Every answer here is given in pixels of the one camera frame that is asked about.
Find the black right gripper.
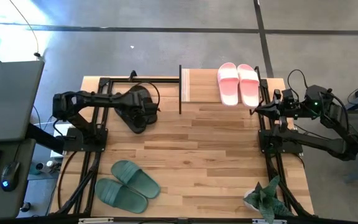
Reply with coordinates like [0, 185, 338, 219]
[255, 100, 307, 121]

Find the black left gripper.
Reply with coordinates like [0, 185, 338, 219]
[129, 91, 158, 131]

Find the black rubber slide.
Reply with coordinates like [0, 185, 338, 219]
[129, 85, 160, 125]
[114, 104, 147, 135]

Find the pink rubber slide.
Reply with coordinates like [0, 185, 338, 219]
[237, 63, 260, 109]
[217, 62, 240, 107]

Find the green rubber slide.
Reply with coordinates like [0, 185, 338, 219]
[110, 159, 162, 200]
[94, 177, 149, 215]

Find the white power adapter box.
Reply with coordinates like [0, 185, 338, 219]
[50, 123, 74, 159]

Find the potted green succulent plant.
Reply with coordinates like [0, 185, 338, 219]
[243, 175, 295, 224]

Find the white label strip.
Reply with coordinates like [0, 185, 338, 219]
[78, 217, 115, 224]
[251, 218, 288, 224]

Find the grey desk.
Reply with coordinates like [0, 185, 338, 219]
[0, 60, 45, 220]

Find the black computer mouse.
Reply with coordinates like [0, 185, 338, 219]
[0, 161, 21, 192]

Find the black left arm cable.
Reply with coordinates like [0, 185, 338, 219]
[134, 81, 162, 113]

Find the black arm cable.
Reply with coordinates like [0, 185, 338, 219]
[134, 81, 162, 113]
[287, 68, 358, 177]

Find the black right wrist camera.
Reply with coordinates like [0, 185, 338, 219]
[273, 88, 295, 108]

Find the black aluminium rig frame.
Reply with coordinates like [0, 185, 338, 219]
[50, 70, 316, 224]

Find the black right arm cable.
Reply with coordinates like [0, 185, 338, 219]
[287, 68, 358, 177]

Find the wooden shelf with black frame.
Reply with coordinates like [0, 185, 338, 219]
[178, 64, 266, 116]

